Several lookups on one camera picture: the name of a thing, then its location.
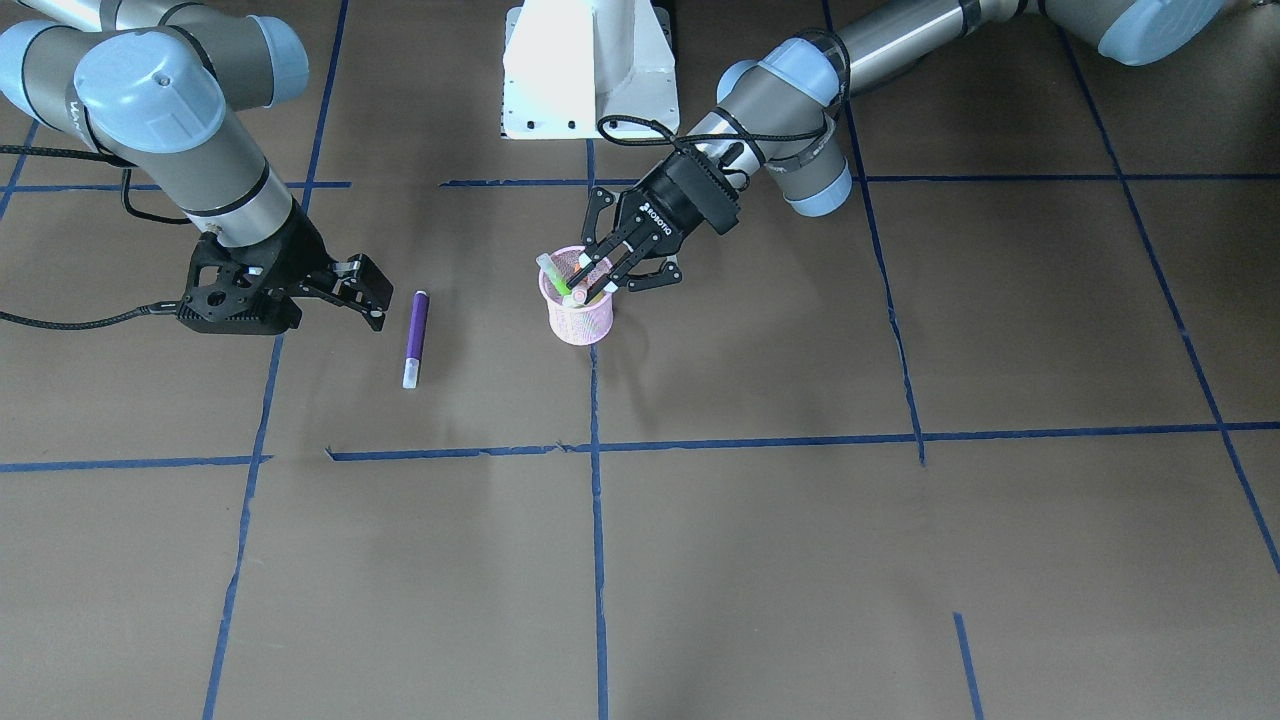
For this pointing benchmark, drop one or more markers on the purple highlighter pen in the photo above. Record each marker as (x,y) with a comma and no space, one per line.
(415,339)

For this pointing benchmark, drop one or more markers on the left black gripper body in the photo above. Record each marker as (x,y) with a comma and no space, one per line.
(672,202)

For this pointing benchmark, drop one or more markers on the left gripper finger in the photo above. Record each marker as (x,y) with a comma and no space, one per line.
(614,225)
(646,274)

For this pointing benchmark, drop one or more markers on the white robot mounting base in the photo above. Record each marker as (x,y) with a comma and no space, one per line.
(568,64)

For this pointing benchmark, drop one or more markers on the pink mesh pen holder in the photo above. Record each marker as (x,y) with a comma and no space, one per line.
(582,326)

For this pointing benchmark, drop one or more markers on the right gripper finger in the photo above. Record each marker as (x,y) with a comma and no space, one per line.
(360,271)
(364,302)

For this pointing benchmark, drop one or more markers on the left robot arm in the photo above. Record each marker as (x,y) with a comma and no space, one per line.
(778,114)

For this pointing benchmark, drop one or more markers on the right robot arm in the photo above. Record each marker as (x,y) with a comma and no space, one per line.
(158,86)

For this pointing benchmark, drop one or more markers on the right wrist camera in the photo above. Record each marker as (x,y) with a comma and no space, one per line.
(220,299)

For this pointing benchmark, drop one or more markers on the green highlighter pen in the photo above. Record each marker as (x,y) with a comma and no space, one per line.
(550,270)

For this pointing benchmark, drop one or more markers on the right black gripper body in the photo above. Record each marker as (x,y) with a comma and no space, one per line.
(297,248)

